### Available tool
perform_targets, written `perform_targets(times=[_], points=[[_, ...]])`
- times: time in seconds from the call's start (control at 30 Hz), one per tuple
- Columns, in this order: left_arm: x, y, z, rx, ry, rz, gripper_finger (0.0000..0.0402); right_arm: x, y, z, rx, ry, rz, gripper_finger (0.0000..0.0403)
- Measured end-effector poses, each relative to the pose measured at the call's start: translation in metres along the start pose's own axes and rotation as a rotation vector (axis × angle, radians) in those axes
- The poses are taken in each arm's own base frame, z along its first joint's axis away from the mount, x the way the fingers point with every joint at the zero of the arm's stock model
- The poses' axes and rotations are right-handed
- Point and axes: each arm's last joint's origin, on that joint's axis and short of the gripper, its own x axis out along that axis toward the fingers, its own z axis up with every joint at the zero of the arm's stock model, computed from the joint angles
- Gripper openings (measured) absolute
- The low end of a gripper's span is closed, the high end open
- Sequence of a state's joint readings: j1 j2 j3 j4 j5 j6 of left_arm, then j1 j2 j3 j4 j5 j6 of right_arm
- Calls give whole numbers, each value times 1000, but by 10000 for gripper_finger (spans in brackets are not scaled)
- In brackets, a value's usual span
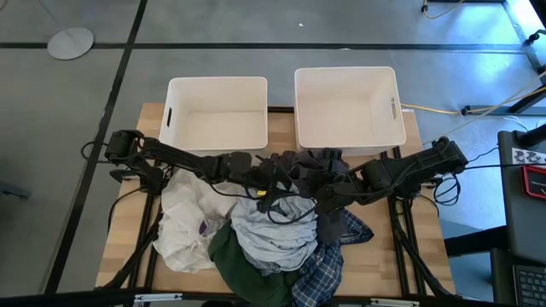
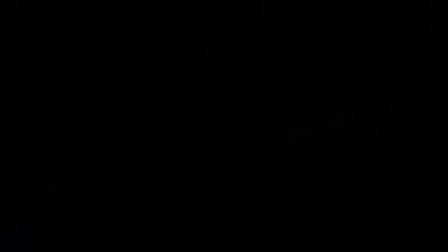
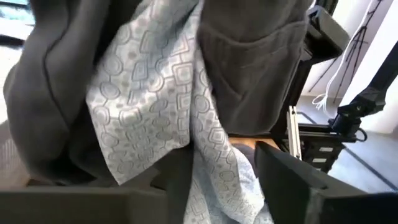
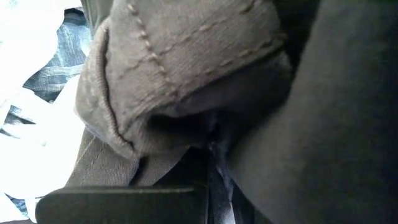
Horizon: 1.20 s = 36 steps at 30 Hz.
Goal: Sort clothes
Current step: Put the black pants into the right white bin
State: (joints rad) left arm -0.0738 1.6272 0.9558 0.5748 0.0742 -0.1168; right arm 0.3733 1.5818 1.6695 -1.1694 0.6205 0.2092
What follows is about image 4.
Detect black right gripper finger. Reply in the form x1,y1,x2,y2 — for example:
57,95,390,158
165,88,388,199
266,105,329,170
35,146,208,224

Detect dark grey garment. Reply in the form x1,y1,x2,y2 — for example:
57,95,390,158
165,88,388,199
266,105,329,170
65,0,398,224

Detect white garment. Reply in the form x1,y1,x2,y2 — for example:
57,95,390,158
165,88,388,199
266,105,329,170
0,0,91,223

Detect blue plaid shirt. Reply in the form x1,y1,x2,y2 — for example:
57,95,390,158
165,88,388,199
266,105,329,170
23,7,91,103

